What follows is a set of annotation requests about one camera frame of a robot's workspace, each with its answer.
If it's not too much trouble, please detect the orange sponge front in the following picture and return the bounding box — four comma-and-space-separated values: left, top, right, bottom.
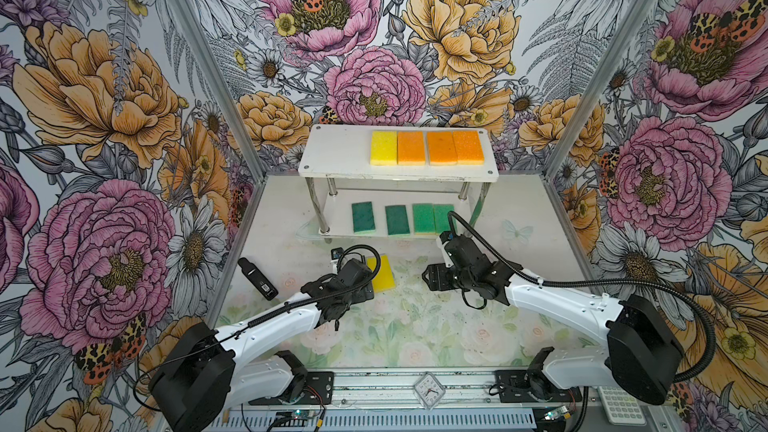
452, 130, 485, 166

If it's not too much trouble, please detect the small white clock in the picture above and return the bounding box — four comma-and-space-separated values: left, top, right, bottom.
414, 372, 446, 410

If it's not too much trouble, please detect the yellow sponge top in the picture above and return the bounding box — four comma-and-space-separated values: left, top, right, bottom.
370, 130, 398, 166

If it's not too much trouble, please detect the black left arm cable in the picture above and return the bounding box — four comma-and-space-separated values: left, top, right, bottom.
131, 244, 383, 412

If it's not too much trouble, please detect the white calculator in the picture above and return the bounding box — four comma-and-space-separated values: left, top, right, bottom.
597, 386, 646, 427

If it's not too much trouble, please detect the white two-tier metal shelf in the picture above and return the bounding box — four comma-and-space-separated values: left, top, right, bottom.
298, 124, 499, 240

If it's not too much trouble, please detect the light green sponge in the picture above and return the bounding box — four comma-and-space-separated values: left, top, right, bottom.
412, 203, 436, 235
433, 204, 454, 235

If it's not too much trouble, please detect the orange sponge back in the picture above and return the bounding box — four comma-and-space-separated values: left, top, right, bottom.
397, 131, 426, 166

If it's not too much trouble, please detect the yellow sponge right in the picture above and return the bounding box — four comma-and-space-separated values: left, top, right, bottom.
372, 255, 395, 294

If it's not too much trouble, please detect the orange sponge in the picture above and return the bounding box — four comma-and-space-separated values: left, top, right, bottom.
397, 131, 426, 166
426, 132, 458, 166
452, 130, 485, 166

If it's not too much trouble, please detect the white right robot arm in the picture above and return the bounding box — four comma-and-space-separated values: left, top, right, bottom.
422, 231, 683, 405

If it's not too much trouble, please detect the dark green scouring sponge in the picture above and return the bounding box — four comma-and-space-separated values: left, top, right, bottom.
385, 205, 411, 237

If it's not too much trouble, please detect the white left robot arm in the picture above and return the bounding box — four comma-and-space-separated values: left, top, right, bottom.
149, 258, 381, 431

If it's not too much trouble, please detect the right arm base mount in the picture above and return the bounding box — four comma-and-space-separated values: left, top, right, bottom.
488, 347, 583, 403

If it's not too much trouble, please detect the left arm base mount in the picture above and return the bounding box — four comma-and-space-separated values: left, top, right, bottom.
247, 350, 336, 406

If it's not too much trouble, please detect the yellow sponge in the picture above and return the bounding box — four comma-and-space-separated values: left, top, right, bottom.
370, 130, 398, 166
372, 255, 395, 294

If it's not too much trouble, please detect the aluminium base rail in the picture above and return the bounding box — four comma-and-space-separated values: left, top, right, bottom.
155, 365, 661, 432

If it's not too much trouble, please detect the black corrugated right cable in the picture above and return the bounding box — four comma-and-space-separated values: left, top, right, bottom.
446, 210, 717, 384

